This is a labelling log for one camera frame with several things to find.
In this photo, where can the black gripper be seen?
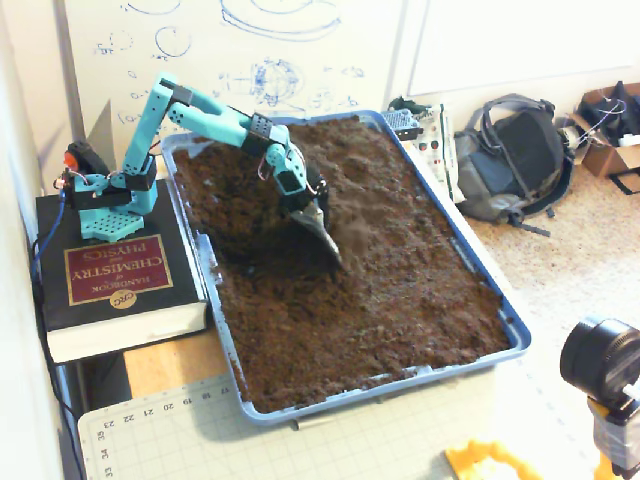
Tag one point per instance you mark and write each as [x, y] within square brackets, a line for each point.
[315, 196]

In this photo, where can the brown fibrous soil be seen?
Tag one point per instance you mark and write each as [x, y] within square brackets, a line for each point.
[400, 300]

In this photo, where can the teal five-joint robot arm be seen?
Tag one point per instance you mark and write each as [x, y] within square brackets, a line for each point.
[107, 225]

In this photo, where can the perforated box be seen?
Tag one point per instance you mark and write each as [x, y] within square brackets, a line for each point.
[400, 120]

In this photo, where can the whiteboard with blue drawings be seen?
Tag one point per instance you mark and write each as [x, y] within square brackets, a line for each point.
[350, 40]

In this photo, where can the small metal bar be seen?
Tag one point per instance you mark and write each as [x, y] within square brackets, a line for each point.
[310, 424]

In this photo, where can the grey backpack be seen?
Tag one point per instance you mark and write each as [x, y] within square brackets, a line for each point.
[515, 150]

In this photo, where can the black chemistry physics handbook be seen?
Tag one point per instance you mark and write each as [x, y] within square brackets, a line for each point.
[120, 270]

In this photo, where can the blue plastic tray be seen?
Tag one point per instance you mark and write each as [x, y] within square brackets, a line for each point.
[521, 340]

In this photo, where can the grey gridded cutting mat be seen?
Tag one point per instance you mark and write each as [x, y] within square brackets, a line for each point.
[250, 450]

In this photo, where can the yellow plastic object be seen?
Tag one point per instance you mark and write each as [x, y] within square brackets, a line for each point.
[465, 457]

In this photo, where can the brown cardboard box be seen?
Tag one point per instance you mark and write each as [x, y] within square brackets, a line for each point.
[605, 160]

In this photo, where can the yellow taped camera stand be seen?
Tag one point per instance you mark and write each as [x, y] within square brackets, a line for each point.
[615, 435]

